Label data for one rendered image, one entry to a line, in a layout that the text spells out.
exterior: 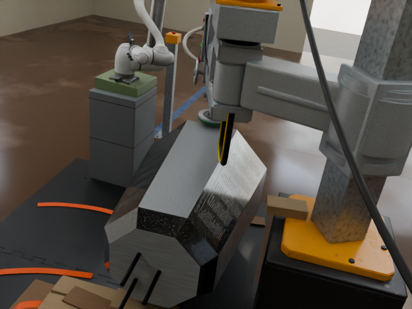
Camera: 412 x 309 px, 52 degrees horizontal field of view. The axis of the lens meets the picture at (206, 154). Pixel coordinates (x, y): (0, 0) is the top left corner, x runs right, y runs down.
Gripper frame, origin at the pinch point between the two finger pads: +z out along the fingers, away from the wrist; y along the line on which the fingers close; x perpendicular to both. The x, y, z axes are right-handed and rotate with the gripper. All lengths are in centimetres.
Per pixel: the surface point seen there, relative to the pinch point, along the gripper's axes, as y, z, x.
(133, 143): -74, -14, 5
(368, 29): 42, -180, -52
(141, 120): -59, -5, -5
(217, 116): -2, -140, -8
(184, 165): -38, -120, 2
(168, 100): -79, 76, -54
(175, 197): -37, -148, 17
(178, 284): -69, -171, 25
